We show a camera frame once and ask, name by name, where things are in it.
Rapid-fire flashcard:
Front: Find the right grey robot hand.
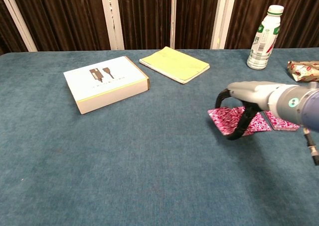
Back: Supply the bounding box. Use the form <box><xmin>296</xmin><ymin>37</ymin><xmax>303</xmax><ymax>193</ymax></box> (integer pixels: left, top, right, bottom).
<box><xmin>215</xmin><ymin>81</ymin><xmax>283</xmax><ymax>141</ymax></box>

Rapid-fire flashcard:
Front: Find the pink patterned card stack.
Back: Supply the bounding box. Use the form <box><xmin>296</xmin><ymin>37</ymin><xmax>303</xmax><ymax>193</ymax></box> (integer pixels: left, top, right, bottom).
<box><xmin>263</xmin><ymin>110</ymin><xmax>301</xmax><ymax>132</ymax></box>
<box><xmin>245</xmin><ymin>111</ymin><xmax>272</xmax><ymax>137</ymax></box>
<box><xmin>207</xmin><ymin>106</ymin><xmax>250</xmax><ymax>137</ymax></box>

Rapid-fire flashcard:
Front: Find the white plastic drink bottle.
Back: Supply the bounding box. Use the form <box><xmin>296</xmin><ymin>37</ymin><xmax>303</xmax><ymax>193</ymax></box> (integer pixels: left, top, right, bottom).
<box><xmin>246</xmin><ymin>4</ymin><xmax>285</xmax><ymax>70</ymax></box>

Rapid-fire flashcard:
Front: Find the gold red foil snack pack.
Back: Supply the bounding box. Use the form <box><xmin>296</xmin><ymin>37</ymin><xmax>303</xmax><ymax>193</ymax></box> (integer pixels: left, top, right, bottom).
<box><xmin>286</xmin><ymin>60</ymin><xmax>319</xmax><ymax>83</ymax></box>

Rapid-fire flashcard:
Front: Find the yellow cover notebook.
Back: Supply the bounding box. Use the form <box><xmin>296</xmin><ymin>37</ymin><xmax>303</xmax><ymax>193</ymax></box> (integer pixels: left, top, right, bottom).
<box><xmin>139</xmin><ymin>46</ymin><xmax>210</xmax><ymax>85</ymax></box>

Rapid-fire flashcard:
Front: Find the blue felt table cover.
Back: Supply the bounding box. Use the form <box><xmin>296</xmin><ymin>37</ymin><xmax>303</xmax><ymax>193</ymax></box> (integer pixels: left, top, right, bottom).
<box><xmin>0</xmin><ymin>48</ymin><xmax>319</xmax><ymax>226</ymax></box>

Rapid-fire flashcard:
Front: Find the white cardboard product box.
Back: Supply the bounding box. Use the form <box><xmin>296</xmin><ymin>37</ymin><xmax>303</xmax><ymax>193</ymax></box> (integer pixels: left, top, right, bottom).
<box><xmin>63</xmin><ymin>56</ymin><xmax>151</xmax><ymax>115</ymax></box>

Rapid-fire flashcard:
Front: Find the dark brown curtain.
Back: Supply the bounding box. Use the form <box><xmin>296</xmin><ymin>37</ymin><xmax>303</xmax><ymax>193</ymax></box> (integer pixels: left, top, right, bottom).
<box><xmin>0</xmin><ymin>0</ymin><xmax>319</xmax><ymax>55</ymax></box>

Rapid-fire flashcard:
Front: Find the white frame post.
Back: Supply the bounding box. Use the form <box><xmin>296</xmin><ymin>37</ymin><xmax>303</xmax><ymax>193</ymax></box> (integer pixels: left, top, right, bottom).
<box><xmin>210</xmin><ymin>0</ymin><xmax>238</xmax><ymax>50</ymax></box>
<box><xmin>99</xmin><ymin>0</ymin><xmax>125</xmax><ymax>51</ymax></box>
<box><xmin>169</xmin><ymin>0</ymin><xmax>177</xmax><ymax>50</ymax></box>
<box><xmin>0</xmin><ymin>0</ymin><xmax>38</xmax><ymax>52</ymax></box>

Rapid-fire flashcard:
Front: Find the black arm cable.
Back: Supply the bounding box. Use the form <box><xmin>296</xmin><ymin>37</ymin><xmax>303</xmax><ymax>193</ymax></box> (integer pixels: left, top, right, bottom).
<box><xmin>302</xmin><ymin>127</ymin><xmax>319</xmax><ymax>166</ymax></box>

